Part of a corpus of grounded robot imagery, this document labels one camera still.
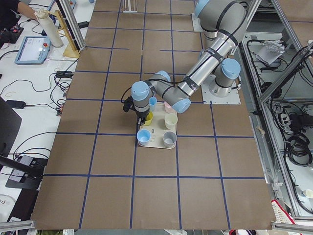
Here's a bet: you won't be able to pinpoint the light blue front-left cup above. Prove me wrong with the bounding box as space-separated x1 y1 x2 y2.
136 129 151 146

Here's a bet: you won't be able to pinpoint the cream cup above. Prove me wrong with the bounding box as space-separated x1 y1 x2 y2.
164 113 178 129

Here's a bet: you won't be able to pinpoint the beige cup tray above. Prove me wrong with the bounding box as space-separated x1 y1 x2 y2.
138 103 177 149

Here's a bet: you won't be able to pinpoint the grey cup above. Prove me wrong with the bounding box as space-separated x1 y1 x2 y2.
163 131 177 148

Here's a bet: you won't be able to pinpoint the pink cup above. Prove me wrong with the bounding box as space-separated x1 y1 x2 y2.
164 102 175 113

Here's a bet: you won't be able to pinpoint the black monitor stand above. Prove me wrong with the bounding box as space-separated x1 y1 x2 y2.
0 97 48 190

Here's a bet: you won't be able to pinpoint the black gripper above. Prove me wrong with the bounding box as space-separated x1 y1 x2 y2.
135 110 150 125

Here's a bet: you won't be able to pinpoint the crumpled white paper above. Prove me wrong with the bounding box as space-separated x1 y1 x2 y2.
256 40 285 65

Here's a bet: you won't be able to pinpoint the yellow ikea cup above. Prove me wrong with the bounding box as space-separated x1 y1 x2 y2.
143 111 153 126

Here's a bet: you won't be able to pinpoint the white cylinder tube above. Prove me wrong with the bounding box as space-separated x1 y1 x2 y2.
34 9 64 48

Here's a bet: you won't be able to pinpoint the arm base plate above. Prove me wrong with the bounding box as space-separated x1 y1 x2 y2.
201 74 241 105
191 13 203 33

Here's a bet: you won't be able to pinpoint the blue rear cup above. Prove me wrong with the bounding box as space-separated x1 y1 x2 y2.
149 96 157 112

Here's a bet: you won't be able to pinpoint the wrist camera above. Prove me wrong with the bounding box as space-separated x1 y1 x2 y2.
123 96 135 113

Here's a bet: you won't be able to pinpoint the upper blue teach pendant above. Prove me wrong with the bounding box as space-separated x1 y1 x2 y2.
15 36 51 65

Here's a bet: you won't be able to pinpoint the wooden mug tree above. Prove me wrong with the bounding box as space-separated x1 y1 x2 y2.
49 10 80 58

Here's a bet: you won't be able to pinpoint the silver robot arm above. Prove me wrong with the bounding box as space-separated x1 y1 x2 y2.
123 0 248 126

